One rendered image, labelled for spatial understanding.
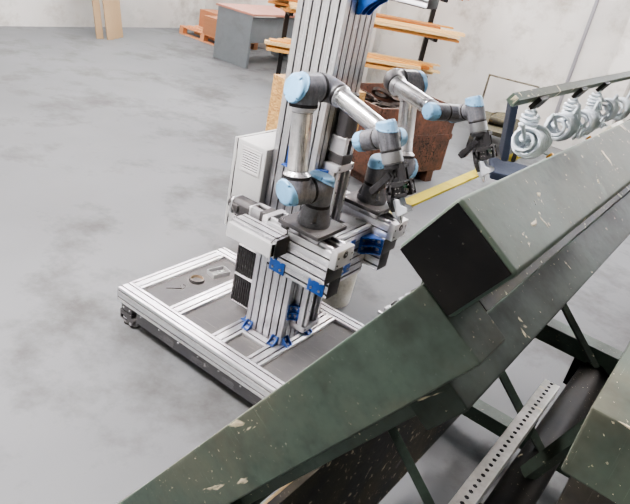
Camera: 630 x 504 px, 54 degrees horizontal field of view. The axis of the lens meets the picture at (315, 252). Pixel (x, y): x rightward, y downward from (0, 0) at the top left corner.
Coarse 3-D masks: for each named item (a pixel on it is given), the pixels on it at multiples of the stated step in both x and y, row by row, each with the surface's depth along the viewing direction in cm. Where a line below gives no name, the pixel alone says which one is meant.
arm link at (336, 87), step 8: (320, 72) 249; (328, 80) 246; (336, 80) 248; (336, 88) 246; (344, 88) 246; (328, 96) 248; (336, 96) 246; (344, 96) 244; (352, 96) 243; (336, 104) 248; (344, 104) 243; (352, 104) 241; (360, 104) 240; (352, 112) 241; (360, 112) 238; (368, 112) 237; (360, 120) 238; (368, 120) 236; (376, 120) 234; (368, 128) 236; (400, 128) 233; (400, 136) 230
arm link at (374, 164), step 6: (372, 156) 304; (378, 156) 304; (372, 162) 302; (378, 162) 300; (372, 168) 302; (378, 168) 301; (366, 174) 306; (372, 174) 303; (378, 174) 302; (384, 174) 303; (366, 180) 307; (372, 180) 304; (378, 180) 303
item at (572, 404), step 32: (576, 352) 280; (608, 352) 273; (576, 384) 260; (416, 416) 241; (480, 416) 320; (544, 416) 244; (576, 416) 241; (384, 448) 224; (416, 448) 264; (320, 480) 183; (352, 480) 208; (384, 480) 243; (512, 480) 203; (544, 480) 209
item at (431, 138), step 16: (368, 96) 644; (384, 96) 683; (384, 112) 591; (416, 112) 619; (416, 128) 630; (432, 128) 645; (448, 128) 661; (416, 144) 642; (432, 144) 657; (352, 160) 631; (368, 160) 612; (432, 160) 670; (352, 176) 652; (416, 176) 689
